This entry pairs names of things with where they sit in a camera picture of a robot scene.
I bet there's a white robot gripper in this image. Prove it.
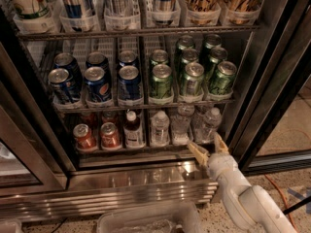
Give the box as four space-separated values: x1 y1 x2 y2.
188 132 241 187

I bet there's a clear water bottle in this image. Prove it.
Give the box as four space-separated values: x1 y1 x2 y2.
151 111 169 147
194 107 222 144
171 105 195 145

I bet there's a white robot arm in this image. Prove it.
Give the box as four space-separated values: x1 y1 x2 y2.
188 133 297 233

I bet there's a fridge glass door right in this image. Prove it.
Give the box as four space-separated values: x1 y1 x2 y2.
222 0 311 175

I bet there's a fridge glass door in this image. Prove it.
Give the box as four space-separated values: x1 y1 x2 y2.
222 0 311 175
0 42 77 197

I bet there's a brown drink bottle white label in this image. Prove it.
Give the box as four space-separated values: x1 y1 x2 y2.
123 111 145 149

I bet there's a stainless steel fridge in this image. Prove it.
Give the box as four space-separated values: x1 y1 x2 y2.
0 0 311 223

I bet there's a fridge glass door left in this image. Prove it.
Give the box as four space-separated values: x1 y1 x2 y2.
0 42 77 197

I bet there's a green soda can front right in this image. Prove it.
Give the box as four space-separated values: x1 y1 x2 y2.
208 61 237 95

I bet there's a green soda can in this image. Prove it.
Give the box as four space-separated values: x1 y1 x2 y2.
208 61 237 95
205 47 227 80
200 34 222 57
175 35 195 60
150 64 172 99
149 50 169 68
180 49 199 70
180 62 204 96

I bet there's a green soda can front middle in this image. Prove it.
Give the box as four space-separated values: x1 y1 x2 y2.
180 62 204 96

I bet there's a clear plastic bin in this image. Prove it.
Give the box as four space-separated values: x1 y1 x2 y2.
96 201 203 233

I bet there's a green soda can front left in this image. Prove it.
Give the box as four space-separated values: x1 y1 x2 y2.
150 64 172 99

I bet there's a red soda can right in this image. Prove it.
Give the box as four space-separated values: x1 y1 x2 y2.
100 122 121 150

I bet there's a red soda can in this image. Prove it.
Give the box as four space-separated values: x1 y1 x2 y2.
73 123 97 152
100 122 121 150

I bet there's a blue pepsi can front right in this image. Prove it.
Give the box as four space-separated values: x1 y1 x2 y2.
118 65 143 100

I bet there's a blue pepsi can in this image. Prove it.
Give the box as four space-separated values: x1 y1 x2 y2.
53 52 83 86
84 67 112 103
48 68 81 104
86 51 109 70
117 50 139 70
118 65 143 100

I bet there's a green soda can rear left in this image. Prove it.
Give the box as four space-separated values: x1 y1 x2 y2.
149 50 169 68

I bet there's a black tripod leg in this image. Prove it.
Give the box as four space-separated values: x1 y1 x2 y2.
283 196 311 215

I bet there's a green soda can back right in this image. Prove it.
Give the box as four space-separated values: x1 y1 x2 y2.
200 34 222 57

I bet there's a green soda can back middle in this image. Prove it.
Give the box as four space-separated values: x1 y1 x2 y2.
175 35 195 60

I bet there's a blue pepsi can rear right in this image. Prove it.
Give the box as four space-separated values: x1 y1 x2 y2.
117 50 139 70

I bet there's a red soda can left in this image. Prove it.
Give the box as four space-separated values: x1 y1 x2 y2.
73 123 97 152

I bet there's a blue pepsi can front middle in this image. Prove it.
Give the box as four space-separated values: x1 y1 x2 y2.
84 67 112 103

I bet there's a blue pepsi can rear middle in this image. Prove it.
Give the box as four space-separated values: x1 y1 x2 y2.
86 51 109 70

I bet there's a blue pepsi can front left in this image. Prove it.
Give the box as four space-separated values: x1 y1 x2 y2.
48 68 81 104

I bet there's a blue pepsi can rear left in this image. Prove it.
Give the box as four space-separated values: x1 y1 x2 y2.
53 52 83 86

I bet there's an orange cable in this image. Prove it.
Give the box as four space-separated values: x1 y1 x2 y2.
264 174 299 233

